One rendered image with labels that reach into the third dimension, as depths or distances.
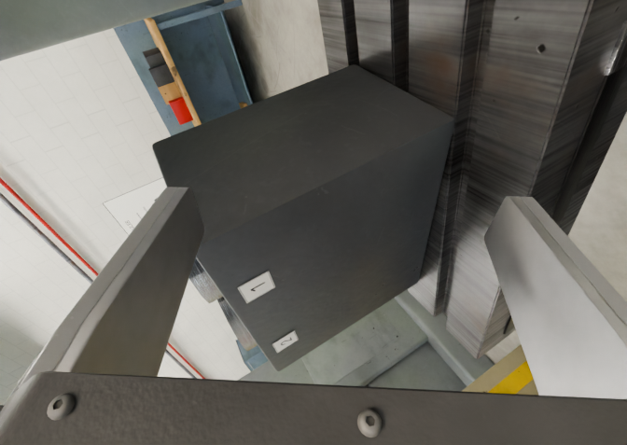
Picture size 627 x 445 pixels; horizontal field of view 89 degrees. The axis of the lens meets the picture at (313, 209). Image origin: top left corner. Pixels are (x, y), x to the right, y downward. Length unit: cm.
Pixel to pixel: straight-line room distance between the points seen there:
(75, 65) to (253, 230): 433
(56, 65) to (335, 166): 435
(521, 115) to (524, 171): 3
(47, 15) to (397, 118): 46
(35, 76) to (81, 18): 399
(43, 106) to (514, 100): 455
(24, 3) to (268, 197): 45
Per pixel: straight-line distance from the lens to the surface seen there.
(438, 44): 24
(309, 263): 23
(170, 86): 402
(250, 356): 721
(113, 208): 509
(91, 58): 445
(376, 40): 29
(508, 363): 174
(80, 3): 57
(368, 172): 20
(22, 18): 58
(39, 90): 457
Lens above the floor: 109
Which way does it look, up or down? 15 degrees down
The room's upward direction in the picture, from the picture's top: 117 degrees counter-clockwise
